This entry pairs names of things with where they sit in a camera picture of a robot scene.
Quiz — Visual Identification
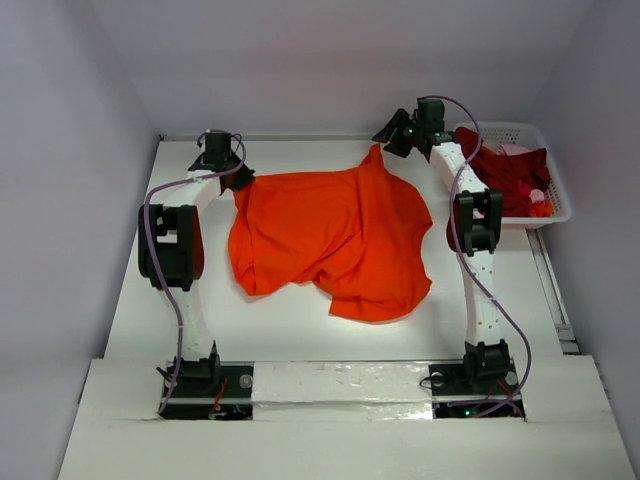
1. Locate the pink garment in basket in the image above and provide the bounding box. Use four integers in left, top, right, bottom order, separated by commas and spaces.
496, 144, 530, 156

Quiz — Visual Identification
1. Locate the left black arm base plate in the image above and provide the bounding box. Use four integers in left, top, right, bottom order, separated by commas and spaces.
160, 363, 254, 421

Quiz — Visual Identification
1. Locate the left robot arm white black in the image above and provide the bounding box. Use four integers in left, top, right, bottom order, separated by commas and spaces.
138, 129, 254, 395

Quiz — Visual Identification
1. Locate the dark red t shirt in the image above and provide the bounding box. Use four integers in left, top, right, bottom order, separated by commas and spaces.
470, 145, 551, 218

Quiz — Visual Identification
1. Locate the orange t shirt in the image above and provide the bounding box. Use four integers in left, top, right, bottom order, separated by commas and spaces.
228, 145, 433, 323

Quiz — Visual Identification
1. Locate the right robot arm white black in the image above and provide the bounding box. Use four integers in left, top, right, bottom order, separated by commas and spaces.
373, 95, 511, 396

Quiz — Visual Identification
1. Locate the small orange garment in basket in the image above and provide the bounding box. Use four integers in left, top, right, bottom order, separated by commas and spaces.
529, 199, 554, 218

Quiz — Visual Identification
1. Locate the white plastic basket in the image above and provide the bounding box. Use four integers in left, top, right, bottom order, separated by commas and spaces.
454, 121, 571, 229

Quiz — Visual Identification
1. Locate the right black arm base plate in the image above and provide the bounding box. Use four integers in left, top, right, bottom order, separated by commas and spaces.
419, 363, 526, 419

